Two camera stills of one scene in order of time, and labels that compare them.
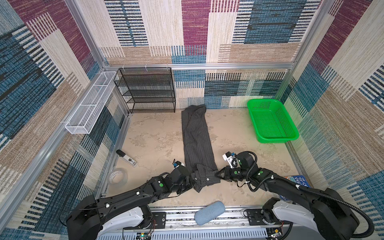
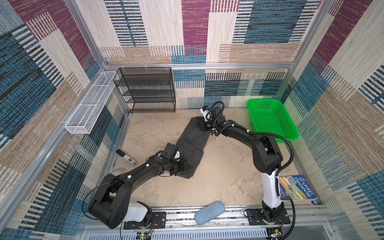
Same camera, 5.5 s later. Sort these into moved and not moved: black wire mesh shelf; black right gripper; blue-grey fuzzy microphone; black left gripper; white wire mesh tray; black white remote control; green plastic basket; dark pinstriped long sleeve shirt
Moved: black left gripper; dark pinstriped long sleeve shirt; black right gripper
Not moved: black white remote control; green plastic basket; blue-grey fuzzy microphone; black wire mesh shelf; white wire mesh tray
